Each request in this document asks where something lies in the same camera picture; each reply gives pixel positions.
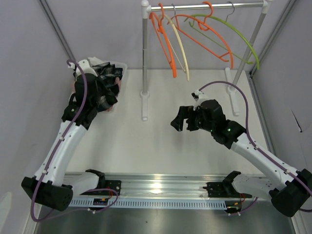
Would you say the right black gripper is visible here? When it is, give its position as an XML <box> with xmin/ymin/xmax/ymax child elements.
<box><xmin>171</xmin><ymin>106</ymin><xmax>215</xmax><ymax>133</ymax></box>

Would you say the navy plaid skirt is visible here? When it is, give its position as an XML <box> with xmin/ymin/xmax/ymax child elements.
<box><xmin>93</xmin><ymin>62</ymin><xmax>123</xmax><ymax>112</ymax></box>

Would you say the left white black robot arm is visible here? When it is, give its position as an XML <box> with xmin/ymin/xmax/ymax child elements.
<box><xmin>21</xmin><ymin>74</ymin><xmax>120</xmax><ymax>211</ymax></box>

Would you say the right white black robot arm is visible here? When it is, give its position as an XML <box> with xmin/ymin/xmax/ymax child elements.
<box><xmin>171</xmin><ymin>99</ymin><xmax>312</xmax><ymax>217</ymax></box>

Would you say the left orange hanger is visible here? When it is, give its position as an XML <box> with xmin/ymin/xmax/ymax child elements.
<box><xmin>149</xmin><ymin>3</ymin><xmax>177</xmax><ymax>78</ymax></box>

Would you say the orange hanger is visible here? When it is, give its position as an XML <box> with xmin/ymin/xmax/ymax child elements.
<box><xmin>149</xmin><ymin>3</ymin><xmax>177</xmax><ymax>78</ymax></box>
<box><xmin>169</xmin><ymin>1</ymin><xmax>236</xmax><ymax>69</ymax></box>

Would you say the right orange hanger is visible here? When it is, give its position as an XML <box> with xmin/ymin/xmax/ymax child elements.
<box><xmin>169</xmin><ymin>1</ymin><xmax>236</xmax><ymax>69</ymax></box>

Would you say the cream hanger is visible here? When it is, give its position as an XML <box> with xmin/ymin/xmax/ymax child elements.
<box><xmin>158</xmin><ymin>3</ymin><xmax>190</xmax><ymax>81</ymax></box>

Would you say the pink garment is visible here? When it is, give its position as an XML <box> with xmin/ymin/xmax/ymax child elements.
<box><xmin>71</xmin><ymin>77</ymin><xmax>122</xmax><ymax>112</ymax></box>

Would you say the white cloth in basket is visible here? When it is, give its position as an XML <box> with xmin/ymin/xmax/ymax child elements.
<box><xmin>87</xmin><ymin>57</ymin><xmax>104</xmax><ymax>66</ymax></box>

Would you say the white plastic basket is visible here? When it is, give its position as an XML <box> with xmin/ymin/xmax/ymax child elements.
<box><xmin>65</xmin><ymin>61</ymin><xmax>126</xmax><ymax>116</ymax></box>

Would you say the silver clothes rack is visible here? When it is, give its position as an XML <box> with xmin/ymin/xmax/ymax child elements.
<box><xmin>140</xmin><ymin>0</ymin><xmax>272</xmax><ymax>121</ymax></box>

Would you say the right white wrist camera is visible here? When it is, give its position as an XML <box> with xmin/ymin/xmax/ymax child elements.
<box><xmin>191</xmin><ymin>89</ymin><xmax>208</xmax><ymax>110</ymax></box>

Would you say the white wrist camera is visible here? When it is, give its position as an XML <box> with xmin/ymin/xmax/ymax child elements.
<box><xmin>191</xmin><ymin>89</ymin><xmax>208</xmax><ymax>110</ymax></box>
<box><xmin>67</xmin><ymin>59</ymin><xmax>98</xmax><ymax>80</ymax></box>

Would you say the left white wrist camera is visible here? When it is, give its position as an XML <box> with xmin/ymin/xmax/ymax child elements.
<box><xmin>67</xmin><ymin>59</ymin><xmax>98</xmax><ymax>80</ymax></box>

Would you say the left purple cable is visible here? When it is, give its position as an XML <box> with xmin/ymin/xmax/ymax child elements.
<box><xmin>30</xmin><ymin>59</ymin><xmax>119</xmax><ymax>222</ymax></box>

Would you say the purple cable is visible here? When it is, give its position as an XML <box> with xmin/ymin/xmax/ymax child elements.
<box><xmin>198</xmin><ymin>81</ymin><xmax>312</xmax><ymax>212</ymax></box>
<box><xmin>30</xmin><ymin>59</ymin><xmax>119</xmax><ymax>222</ymax></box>

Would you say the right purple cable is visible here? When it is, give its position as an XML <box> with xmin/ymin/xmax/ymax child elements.
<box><xmin>198</xmin><ymin>81</ymin><xmax>312</xmax><ymax>212</ymax></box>

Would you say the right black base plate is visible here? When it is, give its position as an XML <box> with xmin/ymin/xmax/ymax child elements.
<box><xmin>202</xmin><ymin>182</ymin><xmax>240</xmax><ymax>198</ymax></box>

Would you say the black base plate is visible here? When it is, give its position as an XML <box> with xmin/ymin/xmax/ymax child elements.
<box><xmin>202</xmin><ymin>182</ymin><xmax>240</xmax><ymax>198</ymax></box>
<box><xmin>103</xmin><ymin>180</ymin><xmax>122</xmax><ymax>196</ymax></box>

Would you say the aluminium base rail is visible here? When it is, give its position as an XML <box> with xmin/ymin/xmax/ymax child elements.
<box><xmin>63</xmin><ymin>173</ymin><xmax>281</xmax><ymax>199</ymax></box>

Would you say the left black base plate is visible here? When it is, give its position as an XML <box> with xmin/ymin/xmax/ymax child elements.
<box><xmin>103</xmin><ymin>180</ymin><xmax>122</xmax><ymax>196</ymax></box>

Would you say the white slotted cable duct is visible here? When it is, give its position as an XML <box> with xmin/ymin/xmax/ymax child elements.
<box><xmin>69</xmin><ymin>197</ymin><xmax>227</xmax><ymax>210</ymax></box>

